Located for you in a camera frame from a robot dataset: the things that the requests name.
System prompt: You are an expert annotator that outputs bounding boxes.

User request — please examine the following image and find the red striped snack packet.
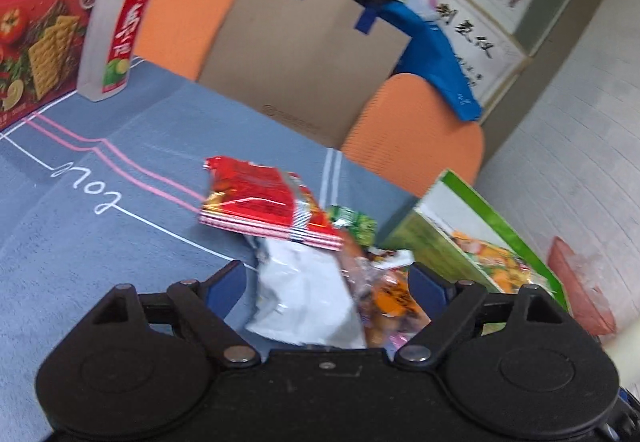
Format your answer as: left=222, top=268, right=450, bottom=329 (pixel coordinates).
left=199, top=155, right=346, bottom=252

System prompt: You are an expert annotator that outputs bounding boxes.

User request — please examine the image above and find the red cracker box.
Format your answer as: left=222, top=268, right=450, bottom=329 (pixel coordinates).
left=0, top=0, right=124, bottom=132

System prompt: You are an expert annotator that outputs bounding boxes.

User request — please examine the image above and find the clear orange-label snack packet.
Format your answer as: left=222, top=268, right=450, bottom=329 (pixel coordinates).
left=340, top=237, right=432, bottom=351

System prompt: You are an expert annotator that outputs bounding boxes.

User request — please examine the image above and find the orange chair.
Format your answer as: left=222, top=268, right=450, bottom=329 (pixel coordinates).
left=132, top=0, right=240, bottom=83
left=341, top=73, right=486, bottom=198

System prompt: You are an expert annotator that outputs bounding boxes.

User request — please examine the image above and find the green candy packet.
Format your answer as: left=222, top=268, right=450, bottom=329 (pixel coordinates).
left=327, top=204, right=379, bottom=248

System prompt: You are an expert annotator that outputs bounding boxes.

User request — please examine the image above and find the calligraphy wall poster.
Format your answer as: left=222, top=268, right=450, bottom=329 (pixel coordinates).
left=425, top=0, right=531, bottom=109

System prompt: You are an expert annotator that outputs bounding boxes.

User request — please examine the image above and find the blue plastic bag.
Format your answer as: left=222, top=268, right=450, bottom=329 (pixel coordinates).
left=380, top=0, right=485, bottom=123

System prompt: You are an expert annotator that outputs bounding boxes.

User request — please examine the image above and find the blue printed tablecloth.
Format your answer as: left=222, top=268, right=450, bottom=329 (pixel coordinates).
left=0, top=57, right=441, bottom=373

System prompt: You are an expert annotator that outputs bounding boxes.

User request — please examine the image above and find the white orange snack bag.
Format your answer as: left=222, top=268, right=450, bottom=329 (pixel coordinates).
left=245, top=237, right=369, bottom=351

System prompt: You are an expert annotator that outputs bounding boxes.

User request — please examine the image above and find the red plastic basket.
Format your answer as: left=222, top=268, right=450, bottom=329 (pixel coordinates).
left=547, top=236, right=617, bottom=336

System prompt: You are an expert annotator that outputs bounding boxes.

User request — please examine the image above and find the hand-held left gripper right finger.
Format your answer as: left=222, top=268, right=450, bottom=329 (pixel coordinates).
left=394, top=262, right=576, bottom=369

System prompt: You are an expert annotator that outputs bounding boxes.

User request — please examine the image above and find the red label drink bottle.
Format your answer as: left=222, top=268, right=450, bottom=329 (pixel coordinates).
left=76, top=0, right=166, bottom=103

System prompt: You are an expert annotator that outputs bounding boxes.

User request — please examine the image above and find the green cardboard box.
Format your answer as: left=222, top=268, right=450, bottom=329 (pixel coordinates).
left=382, top=168, right=571, bottom=314

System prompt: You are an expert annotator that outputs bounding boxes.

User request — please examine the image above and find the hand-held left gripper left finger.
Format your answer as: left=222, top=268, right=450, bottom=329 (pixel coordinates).
left=82, top=259, right=262, bottom=369

